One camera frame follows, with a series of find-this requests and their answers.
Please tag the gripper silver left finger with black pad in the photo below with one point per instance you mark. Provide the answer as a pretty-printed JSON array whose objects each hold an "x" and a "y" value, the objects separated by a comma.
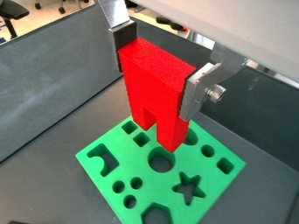
[{"x": 122, "y": 27}]

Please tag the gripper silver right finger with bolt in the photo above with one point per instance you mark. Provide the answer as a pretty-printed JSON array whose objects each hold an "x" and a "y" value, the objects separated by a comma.
[{"x": 202, "y": 84}]

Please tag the red double-square peg block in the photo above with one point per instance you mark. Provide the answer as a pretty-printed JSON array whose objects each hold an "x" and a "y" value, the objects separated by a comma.
[{"x": 156, "y": 76}]

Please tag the green shape-sorting board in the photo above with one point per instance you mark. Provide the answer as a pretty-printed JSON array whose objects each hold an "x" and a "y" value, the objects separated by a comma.
[{"x": 153, "y": 186}]

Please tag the black office chair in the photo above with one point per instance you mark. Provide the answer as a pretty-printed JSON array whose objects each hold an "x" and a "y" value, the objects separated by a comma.
[{"x": 13, "y": 10}]

